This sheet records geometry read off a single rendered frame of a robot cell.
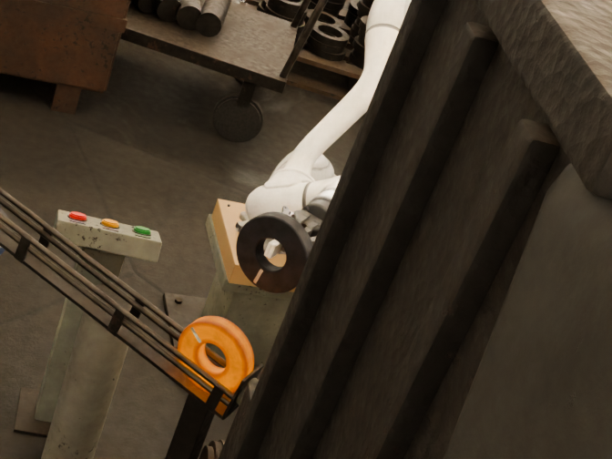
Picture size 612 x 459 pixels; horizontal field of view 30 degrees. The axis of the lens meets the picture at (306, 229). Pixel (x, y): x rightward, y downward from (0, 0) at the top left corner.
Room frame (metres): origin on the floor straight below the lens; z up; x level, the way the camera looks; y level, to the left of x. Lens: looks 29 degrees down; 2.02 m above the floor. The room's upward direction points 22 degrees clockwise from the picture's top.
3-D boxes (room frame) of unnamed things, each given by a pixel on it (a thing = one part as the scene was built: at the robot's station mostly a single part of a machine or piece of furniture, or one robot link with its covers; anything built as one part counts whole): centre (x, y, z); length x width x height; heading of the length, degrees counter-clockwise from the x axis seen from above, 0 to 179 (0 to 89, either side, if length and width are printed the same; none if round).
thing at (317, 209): (2.01, -0.01, 0.91); 0.09 x 0.08 x 0.07; 162
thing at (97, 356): (2.07, 0.34, 0.26); 0.12 x 0.12 x 0.52
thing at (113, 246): (2.21, 0.42, 0.31); 0.24 x 0.16 x 0.62; 107
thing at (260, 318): (2.77, 0.07, 0.16); 0.40 x 0.40 x 0.31; 24
